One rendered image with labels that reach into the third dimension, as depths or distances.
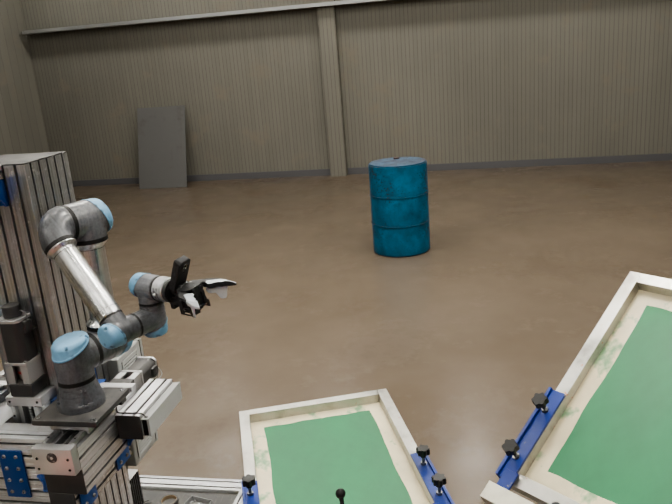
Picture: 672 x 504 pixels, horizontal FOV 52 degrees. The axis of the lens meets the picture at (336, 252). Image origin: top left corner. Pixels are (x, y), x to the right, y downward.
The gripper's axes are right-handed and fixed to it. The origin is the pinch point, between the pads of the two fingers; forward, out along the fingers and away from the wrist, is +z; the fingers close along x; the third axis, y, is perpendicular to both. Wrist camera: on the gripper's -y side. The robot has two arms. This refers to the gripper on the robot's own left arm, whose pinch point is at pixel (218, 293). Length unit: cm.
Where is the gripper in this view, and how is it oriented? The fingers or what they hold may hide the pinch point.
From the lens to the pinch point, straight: 194.4
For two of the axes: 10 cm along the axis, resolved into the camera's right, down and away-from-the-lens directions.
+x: -5.5, 4.0, -7.3
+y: 1.5, 9.1, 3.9
